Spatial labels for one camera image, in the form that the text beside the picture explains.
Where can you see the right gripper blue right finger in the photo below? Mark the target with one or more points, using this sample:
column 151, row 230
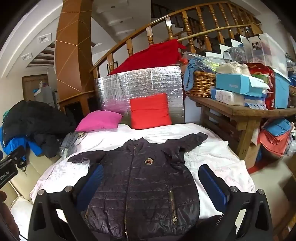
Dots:
column 245, row 216

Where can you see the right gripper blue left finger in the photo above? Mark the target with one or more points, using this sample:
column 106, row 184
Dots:
column 56, row 216

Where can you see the black quilted puffer jacket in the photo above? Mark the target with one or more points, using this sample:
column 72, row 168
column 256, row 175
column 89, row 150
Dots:
column 146, row 192

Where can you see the person's left hand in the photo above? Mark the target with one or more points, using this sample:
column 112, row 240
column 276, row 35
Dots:
column 8, row 217

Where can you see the blue jacket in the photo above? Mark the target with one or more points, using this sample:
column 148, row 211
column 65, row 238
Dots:
column 23, row 141

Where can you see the black coat pile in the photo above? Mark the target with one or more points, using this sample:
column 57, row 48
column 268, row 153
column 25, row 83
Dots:
column 40, row 123

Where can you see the grey folded garment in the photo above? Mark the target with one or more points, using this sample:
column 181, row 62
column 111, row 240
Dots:
column 68, row 145

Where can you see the white pink bed blanket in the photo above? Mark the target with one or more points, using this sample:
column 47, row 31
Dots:
column 213, row 152

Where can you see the grey cabinet in background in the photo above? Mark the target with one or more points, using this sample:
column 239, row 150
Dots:
column 46, row 95

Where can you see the stack of folded cloths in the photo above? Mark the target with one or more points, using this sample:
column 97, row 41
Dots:
column 274, row 136

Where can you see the magenta pillow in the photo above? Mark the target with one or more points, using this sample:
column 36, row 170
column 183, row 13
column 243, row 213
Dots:
column 99, row 120

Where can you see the wooden side table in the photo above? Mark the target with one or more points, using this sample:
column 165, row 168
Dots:
column 233, row 123

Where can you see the white patterned tissue pack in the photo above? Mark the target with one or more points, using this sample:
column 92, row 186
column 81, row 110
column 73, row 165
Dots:
column 227, row 97

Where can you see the silver foil insulation panel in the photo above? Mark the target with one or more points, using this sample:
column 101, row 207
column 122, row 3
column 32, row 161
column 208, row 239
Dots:
column 115, row 91

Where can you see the brown wooden column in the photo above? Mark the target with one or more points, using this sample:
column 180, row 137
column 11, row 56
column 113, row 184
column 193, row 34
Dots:
column 73, row 58

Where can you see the red square pillow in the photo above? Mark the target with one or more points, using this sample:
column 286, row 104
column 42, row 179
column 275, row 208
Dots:
column 149, row 112

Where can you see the blue cardboard shoe box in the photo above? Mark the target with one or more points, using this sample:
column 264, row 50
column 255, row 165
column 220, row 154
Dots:
column 241, row 84

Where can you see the wicker basket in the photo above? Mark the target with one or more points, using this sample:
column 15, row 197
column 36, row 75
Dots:
column 202, row 84

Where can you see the red gift box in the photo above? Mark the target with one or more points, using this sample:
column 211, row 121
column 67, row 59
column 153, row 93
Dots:
column 267, row 75

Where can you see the blue cloth in basket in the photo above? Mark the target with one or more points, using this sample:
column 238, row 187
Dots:
column 199, row 64

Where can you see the clear plastic storage box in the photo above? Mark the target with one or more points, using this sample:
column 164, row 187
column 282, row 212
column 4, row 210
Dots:
column 265, row 50

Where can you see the red blanket on railing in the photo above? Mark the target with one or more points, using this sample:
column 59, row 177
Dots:
column 156, row 55

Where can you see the wooden stair railing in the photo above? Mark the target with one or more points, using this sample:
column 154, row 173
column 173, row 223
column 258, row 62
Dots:
column 199, row 27

